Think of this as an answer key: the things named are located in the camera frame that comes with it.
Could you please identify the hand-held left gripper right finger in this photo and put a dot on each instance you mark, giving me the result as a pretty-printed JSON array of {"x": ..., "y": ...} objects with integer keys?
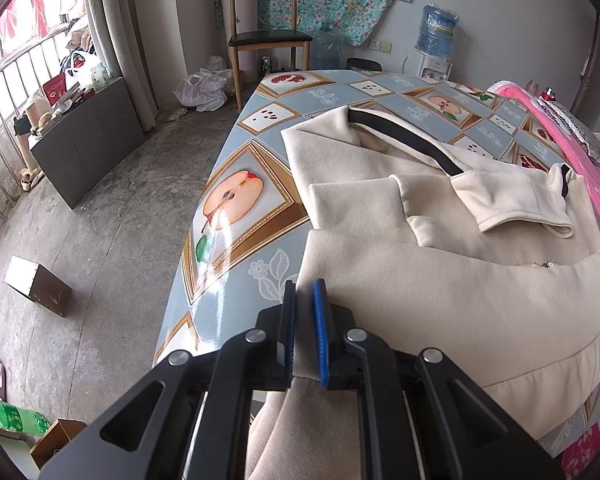
[{"x": 320, "y": 332}]

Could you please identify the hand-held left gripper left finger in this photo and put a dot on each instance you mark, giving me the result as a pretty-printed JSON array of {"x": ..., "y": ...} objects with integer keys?
[{"x": 289, "y": 332}]

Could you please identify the cream zip jacket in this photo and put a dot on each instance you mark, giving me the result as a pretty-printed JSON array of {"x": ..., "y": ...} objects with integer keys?
[{"x": 430, "y": 280}]

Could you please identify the fruit print tablecloth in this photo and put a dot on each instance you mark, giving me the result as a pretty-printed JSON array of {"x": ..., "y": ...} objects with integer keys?
[{"x": 240, "y": 195}]

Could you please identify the beige slippers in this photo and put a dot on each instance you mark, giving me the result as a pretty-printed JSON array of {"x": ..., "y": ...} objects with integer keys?
[{"x": 177, "y": 114}]

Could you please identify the brown cardboard box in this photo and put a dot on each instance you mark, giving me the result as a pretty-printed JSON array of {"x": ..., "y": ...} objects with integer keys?
[{"x": 40, "y": 285}]

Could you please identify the white plastic bag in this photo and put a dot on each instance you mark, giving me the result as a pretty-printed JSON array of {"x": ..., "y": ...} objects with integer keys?
[
  {"x": 200, "y": 92},
  {"x": 219, "y": 72}
]

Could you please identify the small open cardboard box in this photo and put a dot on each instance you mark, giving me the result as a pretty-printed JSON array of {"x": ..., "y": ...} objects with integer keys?
[{"x": 55, "y": 442}]

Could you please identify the green drink can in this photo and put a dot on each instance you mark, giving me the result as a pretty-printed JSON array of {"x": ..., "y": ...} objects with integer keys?
[{"x": 266, "y": 65}]

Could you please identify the black low cabinet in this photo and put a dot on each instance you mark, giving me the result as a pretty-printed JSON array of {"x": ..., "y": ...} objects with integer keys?
[{"x": 90, "y": 150}]

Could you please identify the empty clear water jug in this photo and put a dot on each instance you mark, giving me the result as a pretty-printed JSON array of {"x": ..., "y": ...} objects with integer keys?
[{"x": 327, "y": 47}]

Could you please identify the green plastic bottle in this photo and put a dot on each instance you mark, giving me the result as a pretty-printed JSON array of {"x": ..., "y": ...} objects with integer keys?
[{"x": 15, "y": 417}]

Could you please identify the white water dispenser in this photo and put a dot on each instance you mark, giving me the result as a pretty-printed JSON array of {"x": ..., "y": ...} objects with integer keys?
[{"x": 432, "y": 67}]

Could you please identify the wooden chair with dark seat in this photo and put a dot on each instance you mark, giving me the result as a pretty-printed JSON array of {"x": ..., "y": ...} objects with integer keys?
[{"x": 267, "y": 38}]

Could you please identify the pink blanket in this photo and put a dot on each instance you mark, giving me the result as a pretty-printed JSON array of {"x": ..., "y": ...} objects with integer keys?
[{"x": 592, "y": 185}]

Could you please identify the clear glass jar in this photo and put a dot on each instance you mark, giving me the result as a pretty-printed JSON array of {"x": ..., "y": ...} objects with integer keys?
[{"x": 100, "y": 77}]

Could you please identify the beige mannequin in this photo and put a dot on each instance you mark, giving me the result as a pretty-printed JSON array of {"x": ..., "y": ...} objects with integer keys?
[{"x": 27, "y": 150}]

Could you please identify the pale cylindrical container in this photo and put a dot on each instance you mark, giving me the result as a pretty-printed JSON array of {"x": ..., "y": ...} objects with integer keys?
[{"x": 245, "y": 15}]

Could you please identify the blue water dispenser bottle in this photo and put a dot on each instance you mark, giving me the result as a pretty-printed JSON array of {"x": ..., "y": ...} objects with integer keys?
[{"x": 437, "y": 32}]

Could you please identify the white shopping bag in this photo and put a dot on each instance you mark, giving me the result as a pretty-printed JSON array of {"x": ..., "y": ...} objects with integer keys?
[{"x": 82, "y": 72}]

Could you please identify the grey patterned bedding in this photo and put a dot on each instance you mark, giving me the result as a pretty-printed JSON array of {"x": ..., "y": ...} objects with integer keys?
[{"x": 580, "y": 125}]

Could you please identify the red box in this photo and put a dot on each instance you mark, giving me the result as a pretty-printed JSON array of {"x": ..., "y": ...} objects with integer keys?
[{"x": 56, "y": 90}]

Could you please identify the grey curtain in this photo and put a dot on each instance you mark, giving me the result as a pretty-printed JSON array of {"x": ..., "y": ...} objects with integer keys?
[{"x": 125, "y": 35}]

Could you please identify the metal window railing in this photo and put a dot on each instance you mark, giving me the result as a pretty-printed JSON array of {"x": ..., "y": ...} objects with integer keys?
[{"x": 5, "y": 85}]

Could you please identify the dark metal pole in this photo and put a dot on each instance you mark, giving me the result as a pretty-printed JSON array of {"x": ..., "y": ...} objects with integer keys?
[{"x": 591, "y": 55}]

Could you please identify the red hanging garment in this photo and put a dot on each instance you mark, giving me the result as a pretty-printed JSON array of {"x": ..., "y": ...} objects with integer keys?
[{"x": 22, "y": 15}]

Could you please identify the white wall socket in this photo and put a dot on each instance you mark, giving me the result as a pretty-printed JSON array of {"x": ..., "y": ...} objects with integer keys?
[{"x": 381, "y": 46}]

